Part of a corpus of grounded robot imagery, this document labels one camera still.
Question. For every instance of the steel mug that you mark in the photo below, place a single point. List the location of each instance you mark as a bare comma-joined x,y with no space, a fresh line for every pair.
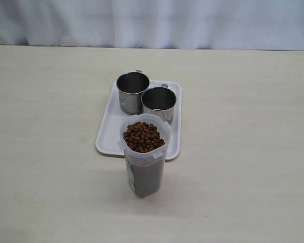
159,101
131,86

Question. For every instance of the white plastic tray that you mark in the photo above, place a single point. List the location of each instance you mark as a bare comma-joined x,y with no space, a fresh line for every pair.
109,132

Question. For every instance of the clear plastic tall container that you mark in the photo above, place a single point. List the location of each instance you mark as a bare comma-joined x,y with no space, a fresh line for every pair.
145,159

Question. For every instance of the white backdrop curtain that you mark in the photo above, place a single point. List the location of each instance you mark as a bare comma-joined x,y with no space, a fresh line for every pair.
255,25

